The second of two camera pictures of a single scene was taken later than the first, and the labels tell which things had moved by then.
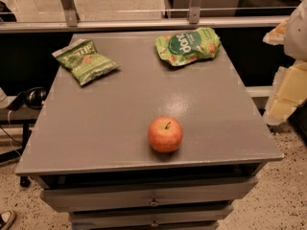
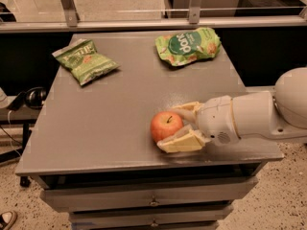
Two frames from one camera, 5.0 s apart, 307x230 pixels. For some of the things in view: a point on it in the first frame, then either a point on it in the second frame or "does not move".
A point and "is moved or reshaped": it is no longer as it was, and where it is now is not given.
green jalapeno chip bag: [84, 60] does not move
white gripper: [297, 37] to [215, 119]
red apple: [165, 134] is moved or reshaped
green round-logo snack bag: [180, 47] does not move
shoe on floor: [7, 218] does not move
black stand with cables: [24, 181] does not move
